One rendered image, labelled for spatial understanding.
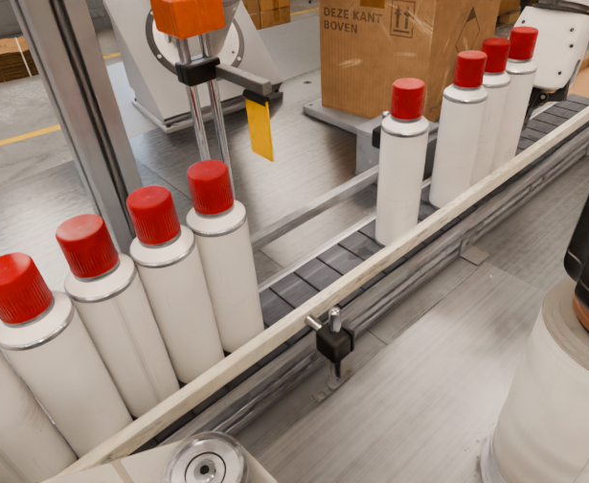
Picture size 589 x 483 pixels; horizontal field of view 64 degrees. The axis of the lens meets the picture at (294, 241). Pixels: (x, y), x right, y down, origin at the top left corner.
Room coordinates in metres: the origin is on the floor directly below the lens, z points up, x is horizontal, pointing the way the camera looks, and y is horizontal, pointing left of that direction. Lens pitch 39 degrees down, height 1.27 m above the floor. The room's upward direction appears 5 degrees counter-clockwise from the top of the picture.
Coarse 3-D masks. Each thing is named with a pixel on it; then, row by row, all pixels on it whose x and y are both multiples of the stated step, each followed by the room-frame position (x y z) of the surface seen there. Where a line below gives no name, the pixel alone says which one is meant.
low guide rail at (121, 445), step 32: (576, 128) 0.70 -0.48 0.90; (512, 160) 0.59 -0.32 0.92; (480, 192) 0.52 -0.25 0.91; (384, 256) 0.40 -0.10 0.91; (352, 288) 0.37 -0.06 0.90; (288, 320) 0.32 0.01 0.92; (256, 352) 0.29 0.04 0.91; (192, 384) 0.25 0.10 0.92; (224, 384) 0.26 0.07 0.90; (160, 416) 0.22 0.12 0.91; (96, 448) 0.20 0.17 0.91; (128, 448) 0.20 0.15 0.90
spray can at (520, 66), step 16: (512, 32) 0.62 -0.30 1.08; (528, 32) 0.61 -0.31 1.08; (512, 48) 0.61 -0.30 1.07; (528, 48) 0.60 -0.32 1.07; (512, 64) 0.61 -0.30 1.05; (528, 64) 0.60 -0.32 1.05; (512, 80) 0.60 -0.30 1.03; (528, 80) 0.60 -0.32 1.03; (512, 96) 0.60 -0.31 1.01; (528, 96) 0.60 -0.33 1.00; (512, 112) 0.60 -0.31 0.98; (512, 128) 0.60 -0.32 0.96; (496, 144) 0.60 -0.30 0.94; (512, 144) 0.60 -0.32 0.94; (496, 160) 0.60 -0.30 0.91
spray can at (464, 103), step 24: (456, 72) 0.54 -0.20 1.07; (480, 72) 0.53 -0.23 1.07; (456, 96) 0.53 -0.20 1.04; (480, 96) 0.52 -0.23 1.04; (456, 120) 0.52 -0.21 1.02; (480, 120) 0.53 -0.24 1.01; (456, 144) 0.52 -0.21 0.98; (456, 168) 0.52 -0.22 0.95; (432, 192) 0.54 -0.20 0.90; (456, 192) 0.52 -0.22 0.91
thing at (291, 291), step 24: (576, 96) 0.86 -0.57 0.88; (552, 120) 0.77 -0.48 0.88; (528, 144) 0.69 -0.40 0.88; (528, 168) 0.62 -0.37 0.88; (360, 240) 0.48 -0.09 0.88; (432, 240) 0.47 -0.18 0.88; (312, 264) 0.44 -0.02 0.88; (336, 264) 0.43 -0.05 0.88; (288, 288) 0.40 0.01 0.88; (312, 288) 0.39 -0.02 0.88; (360, 288) 0.39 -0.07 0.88; (264, 312) 0.36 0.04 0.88; (288, 312) 0.36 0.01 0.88; (264, 360) 0.30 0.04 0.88; (168, 432) 0.23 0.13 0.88
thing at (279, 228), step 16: (432, 144) 0.58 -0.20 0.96; (368, 176) 0.50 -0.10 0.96; (336, 192) 0.47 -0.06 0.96; (352, 192) 0.48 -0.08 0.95; (304, 208) 0.44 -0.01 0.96; (320, 208) 0.45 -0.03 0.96; (272, 224) 0.42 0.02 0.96; (288, 224) 0.42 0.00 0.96; (256, 240) 0.39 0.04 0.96; (272, 240) 0.40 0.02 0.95
